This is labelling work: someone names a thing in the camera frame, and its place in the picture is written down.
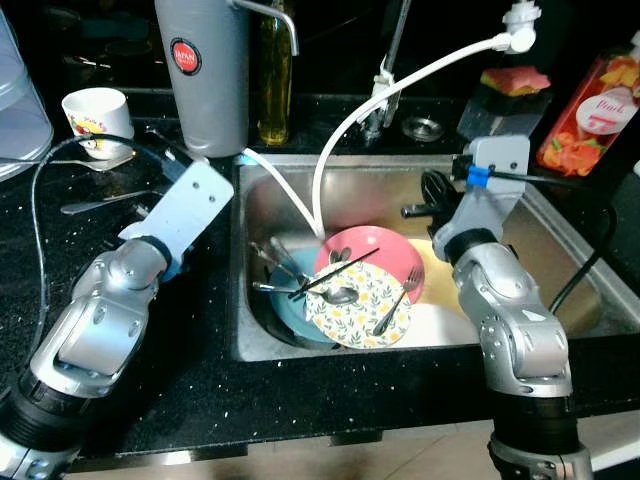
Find black chopstick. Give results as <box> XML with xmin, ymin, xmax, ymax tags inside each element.
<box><xmin>288</xmin><ymin>247</ymin><xmax>381</xmax><ymax>299</ymax></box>

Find pink plate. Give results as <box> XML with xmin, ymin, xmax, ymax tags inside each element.
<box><xmin>312</xmin><ymin>225</ymin><xmax>426</xmax><ymax>301</ymax></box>

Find yellow plate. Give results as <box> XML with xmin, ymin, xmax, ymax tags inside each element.
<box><xmin>405</xmin><ymin>265</ymin><xmax>471</xmax><ymax>321</ymax></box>

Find chrome faucet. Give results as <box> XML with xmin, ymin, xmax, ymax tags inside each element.
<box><xmin>360</xmin><ymin>0</ymin><xmax>416</xmax><ymax>141</ymax></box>

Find clear sponge holder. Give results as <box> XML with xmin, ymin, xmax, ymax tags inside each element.
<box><xmin>458</xmin><ymin>90</ymin><xmax>551</xmax><ymax>141</ymax></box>

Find white plate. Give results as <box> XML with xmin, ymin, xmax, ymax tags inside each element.
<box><xmin>385</xmin><ymin>300</ymin><xmax>481</xmax><ymax>349</ymax></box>

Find pink yellow sponge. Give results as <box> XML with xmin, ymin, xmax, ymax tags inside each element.
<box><xmin>478</xmin><ymin>67</ymin><xmax>553</xmax><ymax>98</ymax></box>

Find floral print plate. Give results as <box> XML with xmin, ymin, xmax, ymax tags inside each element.
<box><xmin>303</xmin><ymin>260</ymin><xmax>414</xmax><ymax>349</ymax></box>

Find stainless steel sink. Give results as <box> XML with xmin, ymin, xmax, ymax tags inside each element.
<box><xmin>230</xmin><ymin>152</ymin><xmax>640</xmax><ymax>363</ymax></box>

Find steel tongs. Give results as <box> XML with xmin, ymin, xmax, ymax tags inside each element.
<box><xmin>250</xmin><ymin>240</ymin><xmax>301</xmax><ymax>286</ymax></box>

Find blue plate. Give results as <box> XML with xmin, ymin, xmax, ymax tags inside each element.
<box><xmin>268</xmin><ymin>250</ymin><xmax>336</xmax><ymax>346</ymax></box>

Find olive oil bottle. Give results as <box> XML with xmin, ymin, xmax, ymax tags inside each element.
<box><xmin>257</xmin><ymin>0</ymin><xmax>296</xmax><ymax>148</ymax></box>

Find grey thermos flask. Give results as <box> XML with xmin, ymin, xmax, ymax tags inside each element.
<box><xmin>153</xmin><ymin>0</ymin><xmax>301</xmax><ymax>159</ymax></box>

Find white printed mug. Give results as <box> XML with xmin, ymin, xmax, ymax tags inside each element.
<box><xmin>62</xmin><ymin>87</ymin><xmax>134</xmax><ymax>161</ymax></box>

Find clear plastic container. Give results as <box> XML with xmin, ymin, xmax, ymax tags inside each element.
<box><xmin>0</xmin><ymin>10</ymin><xmax>53</xmax><ymax>183</ymax></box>

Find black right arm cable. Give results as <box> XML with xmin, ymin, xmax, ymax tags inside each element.
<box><xmin>452</xmin><ymin>155</ymin><xmax>619</xmax><ymax>311</ymax></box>

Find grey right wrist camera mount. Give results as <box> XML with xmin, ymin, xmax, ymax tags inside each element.
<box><xmin>432</xmin><ymin>135</ymin><xmax>531</xmax><ymax>251</ymax></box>

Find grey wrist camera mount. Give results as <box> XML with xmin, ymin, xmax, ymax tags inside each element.
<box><xmin>118</xmin><ymin>158</ymin><xmax>236</xmax><ymax>276</ymax></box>
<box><xmin>432</xmin><ymin>135</ymin><xmax>531</xmax><ymax>251</ymax></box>

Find white flexible hose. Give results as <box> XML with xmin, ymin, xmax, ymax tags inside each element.
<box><xmin>240</xmin><ymin>5</ymin><xmax>541</xmax><ymax>241</ymax></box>

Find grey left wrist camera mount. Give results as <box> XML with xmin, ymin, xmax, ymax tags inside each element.
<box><xmin>118</xmin><ymin>158</ymin><xmax>236</xmax><ymax>276</ymax></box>

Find long-handled steel spoon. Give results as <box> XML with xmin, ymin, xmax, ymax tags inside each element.
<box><xmin>0</xmin><ymin>150</ymin><xmax>136</xmax><ymax>173</ymax></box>

